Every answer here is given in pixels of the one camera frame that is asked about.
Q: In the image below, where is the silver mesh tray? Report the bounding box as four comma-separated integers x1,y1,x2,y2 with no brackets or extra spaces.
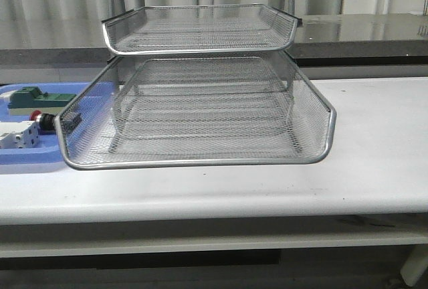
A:
113,84,294,140
55,52,337,170
102,3,302,56

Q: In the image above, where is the green electrical module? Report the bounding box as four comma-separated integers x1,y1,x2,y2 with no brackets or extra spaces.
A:
7,86,76,116

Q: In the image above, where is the red emergency push button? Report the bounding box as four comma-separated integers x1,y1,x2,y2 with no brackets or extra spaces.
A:
29,110,82,134

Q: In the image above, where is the blue plastic tray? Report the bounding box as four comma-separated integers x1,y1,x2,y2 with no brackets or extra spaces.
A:
1,82,114,165

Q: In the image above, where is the white table leg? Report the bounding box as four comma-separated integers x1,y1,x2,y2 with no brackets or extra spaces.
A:
400,244,428,287

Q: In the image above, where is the dark steel back counter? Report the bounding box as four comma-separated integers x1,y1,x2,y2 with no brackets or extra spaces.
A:
1,13,427,67

